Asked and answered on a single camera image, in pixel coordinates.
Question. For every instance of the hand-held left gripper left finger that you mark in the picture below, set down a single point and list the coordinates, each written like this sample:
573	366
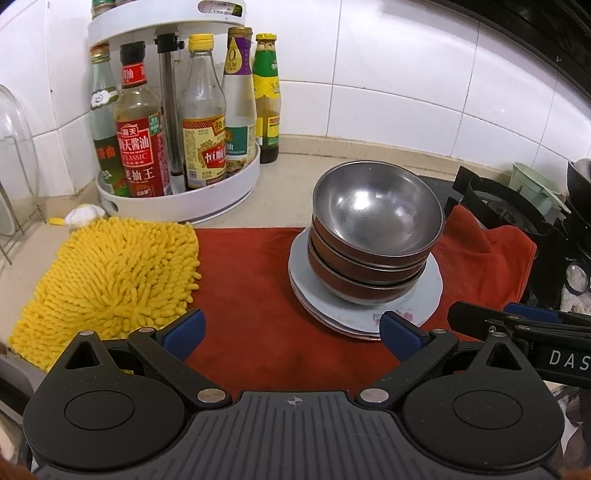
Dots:
184	332

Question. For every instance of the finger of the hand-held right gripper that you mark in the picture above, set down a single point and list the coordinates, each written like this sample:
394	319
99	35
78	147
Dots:
475	321
535	314

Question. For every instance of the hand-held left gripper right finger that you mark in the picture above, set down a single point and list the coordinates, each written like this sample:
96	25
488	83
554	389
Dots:
401	334

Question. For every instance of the small plate multicoloured flower rim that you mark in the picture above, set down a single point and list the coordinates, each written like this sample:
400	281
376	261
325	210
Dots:
355	337

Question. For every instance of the white plate pink flowers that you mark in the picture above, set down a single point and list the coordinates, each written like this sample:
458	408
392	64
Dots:
429	286
304	302

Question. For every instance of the large steel bowl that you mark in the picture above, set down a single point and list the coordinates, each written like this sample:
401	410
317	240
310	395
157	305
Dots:
351	272

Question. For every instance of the red cloth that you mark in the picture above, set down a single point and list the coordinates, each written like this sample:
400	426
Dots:
258	295

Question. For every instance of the yellow chenille mat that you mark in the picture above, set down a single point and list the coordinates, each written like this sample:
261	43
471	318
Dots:
115	277

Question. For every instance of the black gas stove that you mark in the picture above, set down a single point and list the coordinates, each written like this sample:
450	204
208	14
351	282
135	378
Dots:
498	203

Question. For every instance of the pale green plastic container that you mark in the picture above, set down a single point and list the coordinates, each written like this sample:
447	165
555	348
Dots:
538	187

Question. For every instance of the white rotating condiment rack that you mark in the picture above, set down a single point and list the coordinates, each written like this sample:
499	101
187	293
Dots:
184	194

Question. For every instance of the black pot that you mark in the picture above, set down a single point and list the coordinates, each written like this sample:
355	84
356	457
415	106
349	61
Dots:
581	175

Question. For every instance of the white yellow dish brush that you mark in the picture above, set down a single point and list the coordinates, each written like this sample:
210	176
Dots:
83	215

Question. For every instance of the soy sauce bottle red label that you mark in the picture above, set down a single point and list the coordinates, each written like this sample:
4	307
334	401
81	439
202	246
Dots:
138	147

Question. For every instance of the vinegar bottle yellow cap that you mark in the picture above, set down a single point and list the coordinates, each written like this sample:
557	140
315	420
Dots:
203	138

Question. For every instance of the clear bottle purple label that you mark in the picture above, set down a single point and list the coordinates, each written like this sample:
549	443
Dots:
239	115

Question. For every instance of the clear bottle green label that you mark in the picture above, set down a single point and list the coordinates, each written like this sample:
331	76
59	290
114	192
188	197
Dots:
102	120

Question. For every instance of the sauce bottle green yellow label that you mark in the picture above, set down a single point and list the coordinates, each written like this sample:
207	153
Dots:
267	106

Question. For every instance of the large glass pot lid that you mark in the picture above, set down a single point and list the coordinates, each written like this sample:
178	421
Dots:
16	152

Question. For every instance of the black range hood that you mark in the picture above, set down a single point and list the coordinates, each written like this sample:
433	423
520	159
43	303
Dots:
531	27

